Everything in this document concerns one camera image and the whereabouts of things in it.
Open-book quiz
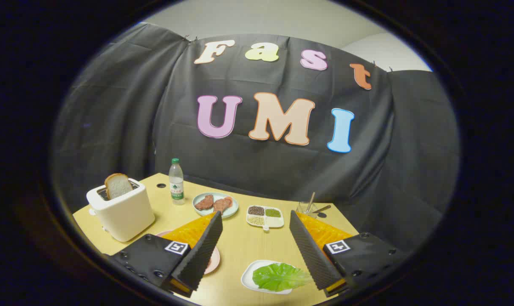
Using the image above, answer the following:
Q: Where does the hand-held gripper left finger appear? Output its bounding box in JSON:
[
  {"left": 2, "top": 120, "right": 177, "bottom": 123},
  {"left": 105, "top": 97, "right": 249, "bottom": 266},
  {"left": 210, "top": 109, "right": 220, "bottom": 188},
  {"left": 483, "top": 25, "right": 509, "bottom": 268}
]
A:
[{"left": 107, "top": 211, "right": 223, "bottom": 298}]

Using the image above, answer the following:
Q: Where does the clear glass cup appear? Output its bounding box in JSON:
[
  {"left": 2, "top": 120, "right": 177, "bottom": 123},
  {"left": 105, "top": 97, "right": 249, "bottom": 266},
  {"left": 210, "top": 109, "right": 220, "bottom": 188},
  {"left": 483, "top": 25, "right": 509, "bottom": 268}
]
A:
[{"left": 296, "top": 201, "right": 318, "bottom": 218}]

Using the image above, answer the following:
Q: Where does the light green round plate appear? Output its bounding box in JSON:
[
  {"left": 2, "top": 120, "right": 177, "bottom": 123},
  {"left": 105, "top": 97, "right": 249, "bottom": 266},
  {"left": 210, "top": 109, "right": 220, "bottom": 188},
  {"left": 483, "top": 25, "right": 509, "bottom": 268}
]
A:
[{"left": 192, "top": 192, "right": 239, "bottom": 219}]

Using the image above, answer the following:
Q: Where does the black backdrop cloth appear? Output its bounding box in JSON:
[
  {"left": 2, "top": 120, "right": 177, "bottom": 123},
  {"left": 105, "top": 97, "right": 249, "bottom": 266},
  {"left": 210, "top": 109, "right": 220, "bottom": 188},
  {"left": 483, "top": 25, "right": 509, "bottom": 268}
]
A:
[{"left": 51, "top": 21, "right": 460, "bottom": 255}]

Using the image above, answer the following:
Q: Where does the pink round plate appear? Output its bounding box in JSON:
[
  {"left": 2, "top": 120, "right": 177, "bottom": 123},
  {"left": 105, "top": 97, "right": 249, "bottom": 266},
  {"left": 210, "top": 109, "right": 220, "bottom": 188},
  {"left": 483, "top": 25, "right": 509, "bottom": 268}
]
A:
[{"left": 157, "top": 230, "right": 220, "bottom": 275}]

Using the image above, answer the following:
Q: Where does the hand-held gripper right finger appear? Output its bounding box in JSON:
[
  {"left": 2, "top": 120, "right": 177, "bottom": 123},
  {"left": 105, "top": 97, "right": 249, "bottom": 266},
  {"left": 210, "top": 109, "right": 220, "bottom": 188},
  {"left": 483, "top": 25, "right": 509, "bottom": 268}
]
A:
[{"left": 289, "top": 210, "right": 412, "bottom": 298}]

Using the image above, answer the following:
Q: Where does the white square plate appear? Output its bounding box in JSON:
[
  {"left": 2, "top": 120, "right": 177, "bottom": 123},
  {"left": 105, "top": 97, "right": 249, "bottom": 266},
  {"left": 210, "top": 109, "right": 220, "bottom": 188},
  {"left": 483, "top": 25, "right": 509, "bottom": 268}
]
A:
[{"left": 241, "top": 260, "right": 300, "bottom": 295}]

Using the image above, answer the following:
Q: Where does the brown meat patty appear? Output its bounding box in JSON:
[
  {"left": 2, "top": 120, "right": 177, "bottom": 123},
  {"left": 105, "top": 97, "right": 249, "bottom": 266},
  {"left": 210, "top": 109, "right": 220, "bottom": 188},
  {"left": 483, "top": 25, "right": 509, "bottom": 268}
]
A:
[
  {"left": 214, "top": 196, "right": 233, "bottom": 213},
  {"left": 195, "top": 195, "right": 215, "bottom": 211}
]

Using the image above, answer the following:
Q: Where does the white bread slice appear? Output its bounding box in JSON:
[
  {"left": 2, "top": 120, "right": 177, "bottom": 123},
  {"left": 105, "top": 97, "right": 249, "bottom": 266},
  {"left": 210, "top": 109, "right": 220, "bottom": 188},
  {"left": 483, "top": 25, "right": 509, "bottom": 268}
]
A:
[{"left": 104, "top": 173, "right": 133, "bottom": 200}]

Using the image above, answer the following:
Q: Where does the white divided seasoning dish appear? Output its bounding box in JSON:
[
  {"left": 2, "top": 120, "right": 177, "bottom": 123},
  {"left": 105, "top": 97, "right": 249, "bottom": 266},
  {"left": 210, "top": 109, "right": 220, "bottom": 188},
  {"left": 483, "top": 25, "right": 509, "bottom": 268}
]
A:
[{"left": 246, "top": 205, "right": 285, "bottom": 231}]

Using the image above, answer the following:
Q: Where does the green lettuce leaf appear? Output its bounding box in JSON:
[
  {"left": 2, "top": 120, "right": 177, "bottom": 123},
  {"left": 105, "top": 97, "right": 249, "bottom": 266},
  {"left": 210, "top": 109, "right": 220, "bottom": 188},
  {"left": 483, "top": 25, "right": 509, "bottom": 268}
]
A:
[{"left": 252, "top": 263, "right": 313, "bottom": 292}]

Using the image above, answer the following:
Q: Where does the clear plastic water bottle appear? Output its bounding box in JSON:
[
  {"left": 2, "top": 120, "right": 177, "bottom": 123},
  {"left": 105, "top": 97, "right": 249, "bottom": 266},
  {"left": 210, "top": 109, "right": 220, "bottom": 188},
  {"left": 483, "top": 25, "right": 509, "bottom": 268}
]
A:
[{"left": 169, "top": 158, "right": 185, "bottom": 205}]

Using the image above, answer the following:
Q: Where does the white toaster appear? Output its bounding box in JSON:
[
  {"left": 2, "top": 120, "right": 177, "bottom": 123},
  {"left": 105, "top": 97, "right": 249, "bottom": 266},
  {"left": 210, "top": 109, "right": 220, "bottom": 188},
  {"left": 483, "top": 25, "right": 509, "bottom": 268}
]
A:
[{"left": 86, "top": 178, "right": 155, "bottom": 243}]

